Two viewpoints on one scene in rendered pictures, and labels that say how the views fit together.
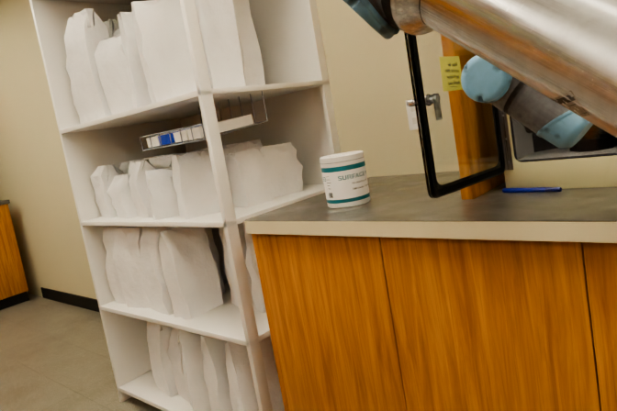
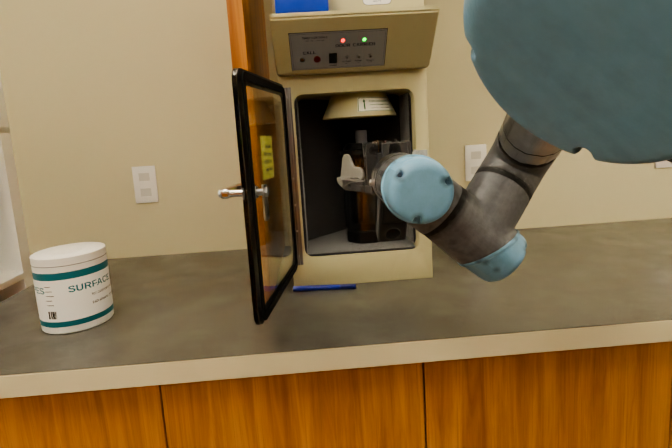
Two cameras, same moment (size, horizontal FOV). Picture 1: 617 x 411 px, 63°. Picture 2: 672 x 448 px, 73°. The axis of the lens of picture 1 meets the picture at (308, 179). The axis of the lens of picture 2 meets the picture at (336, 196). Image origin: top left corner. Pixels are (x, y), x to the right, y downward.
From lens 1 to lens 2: 0.51 m
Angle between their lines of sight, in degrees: 44
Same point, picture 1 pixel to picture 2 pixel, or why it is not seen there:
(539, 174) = (330, 269)
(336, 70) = (23, 115)
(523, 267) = (360, 394)
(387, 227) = (181, 370)
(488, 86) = (432, 205)
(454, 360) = not seen: outside the picture
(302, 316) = not seen: outside the picture
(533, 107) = (475, 234)
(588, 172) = (376, 267)
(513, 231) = (360, 357)
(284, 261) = not seen: outside the picture
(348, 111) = (41, 173)
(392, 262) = (179, 414)
